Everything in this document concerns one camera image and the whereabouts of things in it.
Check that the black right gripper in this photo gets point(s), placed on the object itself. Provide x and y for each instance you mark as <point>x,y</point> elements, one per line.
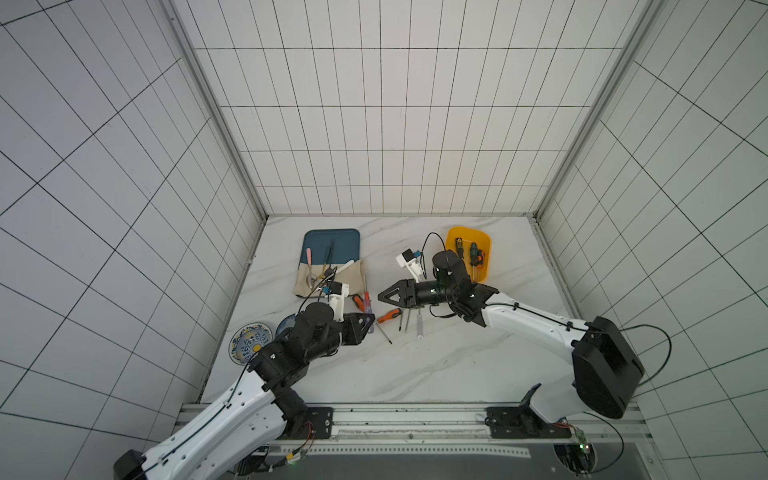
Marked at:
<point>409,294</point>

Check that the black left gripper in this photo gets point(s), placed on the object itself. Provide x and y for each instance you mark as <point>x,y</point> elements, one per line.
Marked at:
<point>355,335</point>

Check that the green black screwdriver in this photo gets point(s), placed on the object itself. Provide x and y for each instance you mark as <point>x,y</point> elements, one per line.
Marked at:
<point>476,261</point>

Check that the purple clear handled screwdriver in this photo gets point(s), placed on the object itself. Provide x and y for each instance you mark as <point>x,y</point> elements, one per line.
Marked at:
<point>367,301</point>

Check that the black yellow dotted screwdriver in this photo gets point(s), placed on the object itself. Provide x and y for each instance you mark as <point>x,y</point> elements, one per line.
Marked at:
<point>459,247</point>

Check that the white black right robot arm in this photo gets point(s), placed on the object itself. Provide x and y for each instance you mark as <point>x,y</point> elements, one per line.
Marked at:
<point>605,369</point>

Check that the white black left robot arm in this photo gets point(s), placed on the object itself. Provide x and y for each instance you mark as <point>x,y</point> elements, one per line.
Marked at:
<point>257,409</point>

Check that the medium orange grey screwdriver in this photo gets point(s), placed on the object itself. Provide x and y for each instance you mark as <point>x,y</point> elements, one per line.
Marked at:
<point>392,314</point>

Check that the large orange grey screwdriver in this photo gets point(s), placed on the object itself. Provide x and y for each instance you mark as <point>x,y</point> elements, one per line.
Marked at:
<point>359,302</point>

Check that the yellow plastic storage box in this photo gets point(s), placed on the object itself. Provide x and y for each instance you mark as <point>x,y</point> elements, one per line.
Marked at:
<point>470,235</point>

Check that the black slim utensil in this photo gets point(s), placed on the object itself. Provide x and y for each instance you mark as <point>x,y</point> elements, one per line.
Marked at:
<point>330,253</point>

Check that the beige linen cloth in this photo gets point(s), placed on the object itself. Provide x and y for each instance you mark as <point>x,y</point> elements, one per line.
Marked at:
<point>350,273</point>

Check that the teal plastic tray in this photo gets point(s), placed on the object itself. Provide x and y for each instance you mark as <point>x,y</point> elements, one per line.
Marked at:
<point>347,245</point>

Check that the blue yellow patterned plate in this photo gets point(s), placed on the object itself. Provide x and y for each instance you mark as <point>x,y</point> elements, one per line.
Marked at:
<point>248,340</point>

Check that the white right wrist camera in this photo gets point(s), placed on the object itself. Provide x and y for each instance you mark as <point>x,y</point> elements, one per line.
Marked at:
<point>412,262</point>

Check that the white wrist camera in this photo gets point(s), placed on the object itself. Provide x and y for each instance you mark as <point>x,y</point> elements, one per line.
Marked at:
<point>336,293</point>
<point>412,262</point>

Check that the small clear handled screwdriver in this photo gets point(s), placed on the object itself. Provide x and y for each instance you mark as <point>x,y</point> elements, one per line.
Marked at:
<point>420,324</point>

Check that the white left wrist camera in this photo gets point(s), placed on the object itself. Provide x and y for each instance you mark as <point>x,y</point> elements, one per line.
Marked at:
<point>336,293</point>

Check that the white handled utensil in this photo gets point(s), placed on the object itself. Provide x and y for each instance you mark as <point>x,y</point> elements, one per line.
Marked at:
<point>331,273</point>

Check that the green handled gold fork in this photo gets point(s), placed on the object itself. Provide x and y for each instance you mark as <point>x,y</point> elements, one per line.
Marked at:
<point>323,270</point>

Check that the pink handled spoon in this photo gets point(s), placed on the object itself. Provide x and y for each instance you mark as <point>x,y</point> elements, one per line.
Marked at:
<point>309,264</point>

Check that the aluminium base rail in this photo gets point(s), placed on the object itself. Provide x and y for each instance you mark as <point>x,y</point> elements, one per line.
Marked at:
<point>463,410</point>

